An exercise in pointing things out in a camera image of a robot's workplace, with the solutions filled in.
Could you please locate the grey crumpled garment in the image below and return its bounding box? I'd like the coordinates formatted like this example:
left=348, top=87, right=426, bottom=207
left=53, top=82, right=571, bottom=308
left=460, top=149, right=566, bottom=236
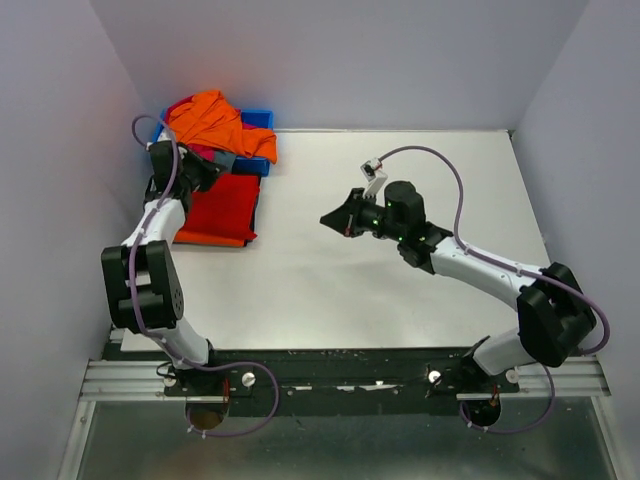
left=213, top=150, right=237, bottom=173

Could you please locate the blue plastic bin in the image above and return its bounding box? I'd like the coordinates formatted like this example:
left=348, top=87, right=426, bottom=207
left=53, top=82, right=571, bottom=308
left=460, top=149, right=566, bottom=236
left=151, top=109, right=274, bottom=177

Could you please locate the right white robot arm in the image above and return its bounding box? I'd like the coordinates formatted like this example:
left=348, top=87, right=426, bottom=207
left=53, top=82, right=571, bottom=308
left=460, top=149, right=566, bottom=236
left=320, top=181, right=596, bottom=392

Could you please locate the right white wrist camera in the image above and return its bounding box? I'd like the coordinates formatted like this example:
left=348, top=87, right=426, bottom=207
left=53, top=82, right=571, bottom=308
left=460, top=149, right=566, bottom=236
left=360, top=157, right=388, bottom=198

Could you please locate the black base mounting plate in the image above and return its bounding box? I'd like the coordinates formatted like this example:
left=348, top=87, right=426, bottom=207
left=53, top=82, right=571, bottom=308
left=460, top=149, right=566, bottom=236
left=164, top=347, right=524, bottom=423

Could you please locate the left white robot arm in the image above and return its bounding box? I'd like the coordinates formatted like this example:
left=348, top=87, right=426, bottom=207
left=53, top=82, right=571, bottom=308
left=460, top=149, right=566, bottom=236
left=101, top=140, right=226, bottom=395

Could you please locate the red t shirt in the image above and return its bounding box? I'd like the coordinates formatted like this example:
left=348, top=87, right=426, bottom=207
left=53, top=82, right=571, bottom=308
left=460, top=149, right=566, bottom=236
left=180, top=172, right=261, bottom=241

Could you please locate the aluminium extrusion rail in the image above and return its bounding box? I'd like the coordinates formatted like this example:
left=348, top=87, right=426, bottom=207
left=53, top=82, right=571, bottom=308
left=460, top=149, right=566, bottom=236
left=79, top=360, right=165, bottom=402

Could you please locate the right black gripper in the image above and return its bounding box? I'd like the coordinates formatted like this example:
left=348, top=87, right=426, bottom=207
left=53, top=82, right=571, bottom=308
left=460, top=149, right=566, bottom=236
left=321, top=187, right=405, bottom=242

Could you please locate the crumpled orange t shirt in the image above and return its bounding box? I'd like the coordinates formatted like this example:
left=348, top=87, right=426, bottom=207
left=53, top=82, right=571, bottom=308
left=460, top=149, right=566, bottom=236
left=165, top=90, right=278, bottom=164

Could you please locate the folded orange t shirt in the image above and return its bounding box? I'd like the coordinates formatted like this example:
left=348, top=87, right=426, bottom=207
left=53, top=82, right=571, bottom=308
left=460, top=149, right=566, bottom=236
left=174, top=229, right=257, bottom=248

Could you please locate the black tray under stack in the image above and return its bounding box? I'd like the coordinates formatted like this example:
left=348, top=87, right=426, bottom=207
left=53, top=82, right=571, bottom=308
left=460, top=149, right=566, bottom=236
left=171, top=172, right=263, bottom=248

